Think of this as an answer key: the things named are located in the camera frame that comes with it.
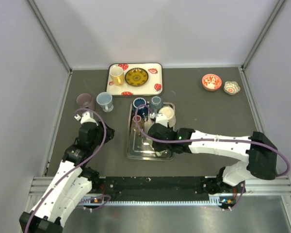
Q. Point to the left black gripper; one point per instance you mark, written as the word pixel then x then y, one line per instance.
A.
pixel 100 127

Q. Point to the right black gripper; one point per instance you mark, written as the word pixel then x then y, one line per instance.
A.
pixel 158 148

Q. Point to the cream white mug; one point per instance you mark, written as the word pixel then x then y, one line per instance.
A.
pixel 170 114

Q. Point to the purple mug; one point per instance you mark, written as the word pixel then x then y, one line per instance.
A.
pixel 85 100

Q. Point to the light blue mug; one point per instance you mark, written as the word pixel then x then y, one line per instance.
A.
pixel 105 101

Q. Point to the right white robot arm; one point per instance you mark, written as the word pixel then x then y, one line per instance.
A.
pixel 256 155

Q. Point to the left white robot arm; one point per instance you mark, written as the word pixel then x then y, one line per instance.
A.
pixel 70 184

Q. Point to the dark blue mug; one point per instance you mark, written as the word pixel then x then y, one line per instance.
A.
pixel 140 105

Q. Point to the grey-blue mug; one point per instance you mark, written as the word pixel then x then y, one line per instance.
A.
pixel 156 104

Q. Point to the yellow mug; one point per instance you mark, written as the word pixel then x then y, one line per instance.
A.
pixel 117 75

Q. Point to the brown ribbed cup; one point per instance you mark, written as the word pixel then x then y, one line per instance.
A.
pixel 137 122

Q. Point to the silver metal tray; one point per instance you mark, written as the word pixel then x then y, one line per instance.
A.
pixel 140 148

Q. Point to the strawberry pattern white tray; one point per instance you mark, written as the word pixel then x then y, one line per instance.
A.
pixel 154 85

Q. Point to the yellow patterned small plate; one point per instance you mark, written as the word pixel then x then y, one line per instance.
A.
pixel 136 77

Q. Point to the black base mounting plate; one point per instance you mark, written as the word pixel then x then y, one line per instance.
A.
pixel 183 188

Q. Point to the orange patterned bowl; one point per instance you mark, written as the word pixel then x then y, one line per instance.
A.
pixel 211 82

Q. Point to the small flower-shaped bowl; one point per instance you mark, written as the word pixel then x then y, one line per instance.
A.
pixel 231 87

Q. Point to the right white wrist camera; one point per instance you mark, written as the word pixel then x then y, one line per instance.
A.
pixel 159 118

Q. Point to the grey slotted cable duct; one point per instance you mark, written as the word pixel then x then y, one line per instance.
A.
pixel 150 202

